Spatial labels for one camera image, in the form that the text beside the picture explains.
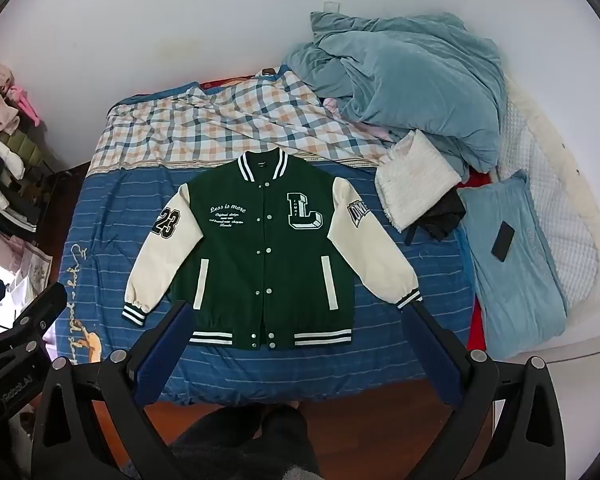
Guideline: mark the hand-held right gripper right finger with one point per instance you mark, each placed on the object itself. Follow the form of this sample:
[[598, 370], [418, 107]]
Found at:
[[430, 355]]

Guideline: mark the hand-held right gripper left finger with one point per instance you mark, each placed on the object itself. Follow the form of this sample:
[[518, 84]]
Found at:
[[165, 355]]

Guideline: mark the green varsity jacket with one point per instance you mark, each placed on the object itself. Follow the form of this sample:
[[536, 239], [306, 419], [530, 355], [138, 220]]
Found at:
[[260, 270]]

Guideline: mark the pile of clothes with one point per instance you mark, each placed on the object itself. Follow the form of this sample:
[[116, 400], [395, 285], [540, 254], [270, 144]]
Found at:
[[5, 160]]

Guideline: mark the pale printed cloth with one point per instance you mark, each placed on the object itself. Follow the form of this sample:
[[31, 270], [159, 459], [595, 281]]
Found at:
[[27, 265]]

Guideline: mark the red bed sheet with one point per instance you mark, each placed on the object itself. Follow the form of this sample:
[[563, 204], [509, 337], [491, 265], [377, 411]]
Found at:
[[478, 330]]

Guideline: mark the light blue pillow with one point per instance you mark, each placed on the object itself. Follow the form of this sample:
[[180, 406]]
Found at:
[[510, 290]]

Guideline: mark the blue striped bed sheet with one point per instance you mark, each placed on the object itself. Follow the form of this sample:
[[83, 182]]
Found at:
[[105, 210]]

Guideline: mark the black phone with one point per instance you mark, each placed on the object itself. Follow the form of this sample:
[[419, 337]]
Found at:
[[502, 241]]

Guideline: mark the black garment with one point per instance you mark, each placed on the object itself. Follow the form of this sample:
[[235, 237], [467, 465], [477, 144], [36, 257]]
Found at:
[[442, 217]]

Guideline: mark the person's grey pants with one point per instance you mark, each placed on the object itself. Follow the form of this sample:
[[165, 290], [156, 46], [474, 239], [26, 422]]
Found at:
[[280, 440]]

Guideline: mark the white fluffy blanket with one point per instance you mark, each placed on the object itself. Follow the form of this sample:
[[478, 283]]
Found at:
[[415, 180]]

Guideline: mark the white quilted blanket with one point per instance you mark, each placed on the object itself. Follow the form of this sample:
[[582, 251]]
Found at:
[[555, 185]]

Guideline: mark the pink cloth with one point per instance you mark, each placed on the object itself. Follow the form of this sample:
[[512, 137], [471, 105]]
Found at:
[[375, 132]]

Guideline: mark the plaid blanket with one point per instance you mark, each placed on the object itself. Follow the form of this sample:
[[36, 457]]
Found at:
[[180, 120]]

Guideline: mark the blue-grey duvet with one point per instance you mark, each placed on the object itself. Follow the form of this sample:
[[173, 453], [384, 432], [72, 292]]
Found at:
[[405, 70]]

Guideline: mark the white wall outlet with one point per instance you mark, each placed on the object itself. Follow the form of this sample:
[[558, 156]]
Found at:
[[331, 5]]

